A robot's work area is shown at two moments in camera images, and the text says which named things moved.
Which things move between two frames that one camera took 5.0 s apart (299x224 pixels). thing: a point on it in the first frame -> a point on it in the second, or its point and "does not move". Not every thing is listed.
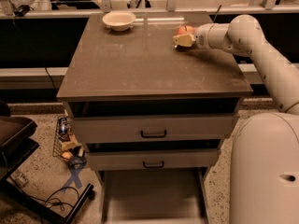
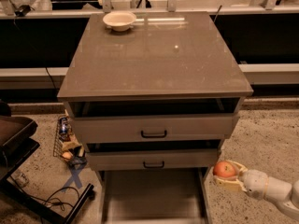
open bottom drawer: [155, 196] does not move
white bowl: [119, 21] does not move
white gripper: [201, 36] -> [254, 181]
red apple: [185, 30] -> [224, 169]
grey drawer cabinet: [152, 117] does not move
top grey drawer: [152, 129] does not move
